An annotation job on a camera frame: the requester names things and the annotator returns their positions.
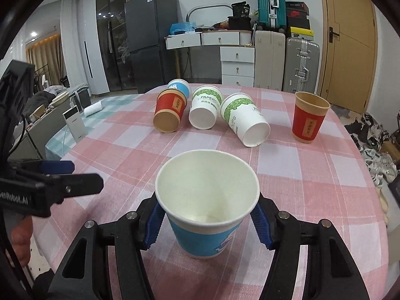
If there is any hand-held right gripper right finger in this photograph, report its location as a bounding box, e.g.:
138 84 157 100
249 196 369 300

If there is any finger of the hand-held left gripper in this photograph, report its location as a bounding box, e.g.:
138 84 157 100
12 160 76 176
44 173 104 208

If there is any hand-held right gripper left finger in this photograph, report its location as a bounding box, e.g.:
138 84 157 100
47 194 165 300

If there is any blue and white paper cup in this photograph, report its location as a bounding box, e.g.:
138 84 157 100
167 79 191 99
155 150 261 259

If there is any green and white paper cup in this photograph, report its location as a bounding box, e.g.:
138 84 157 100
188 85 224 130
220 93 271 148

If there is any red and brown paper cup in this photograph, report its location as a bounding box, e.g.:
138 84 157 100
153 89 187 134
292 91 331 145

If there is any person's left hand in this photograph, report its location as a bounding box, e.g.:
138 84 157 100
10 216 34 269

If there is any white power bank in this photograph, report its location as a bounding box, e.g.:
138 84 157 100
62 106 86 144

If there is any teal checkered cloth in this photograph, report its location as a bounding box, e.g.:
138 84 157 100
45 94 147 163

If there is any pink checkered tablecloth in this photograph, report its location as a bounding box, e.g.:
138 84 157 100
29 84 395 300

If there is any glass door wardrobe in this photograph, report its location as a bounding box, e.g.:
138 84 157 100
61 0 127 94

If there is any pile of shoes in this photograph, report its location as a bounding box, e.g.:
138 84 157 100
344 112 400 226

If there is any dark grey refrigerator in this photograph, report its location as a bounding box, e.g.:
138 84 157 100
124 0 179 94

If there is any silver hard suitcase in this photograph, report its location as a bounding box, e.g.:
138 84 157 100
283 37 321 94

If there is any beige hard suitcase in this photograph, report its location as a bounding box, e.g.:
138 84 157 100
252 30 286 90

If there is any white drawer desk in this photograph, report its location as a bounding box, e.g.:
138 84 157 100
165 30 255 87

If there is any blue plastic bag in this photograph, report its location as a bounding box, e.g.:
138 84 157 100
169 21 197 36

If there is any black and yellow box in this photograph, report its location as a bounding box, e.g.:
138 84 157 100
286 25 314 41

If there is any wooden door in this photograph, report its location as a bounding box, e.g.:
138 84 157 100
318 0 385 115

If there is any black shoe box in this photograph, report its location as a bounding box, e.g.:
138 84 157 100
286 0 312 28

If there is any teal hard suitcase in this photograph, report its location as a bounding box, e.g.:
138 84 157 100
256 0 287 32

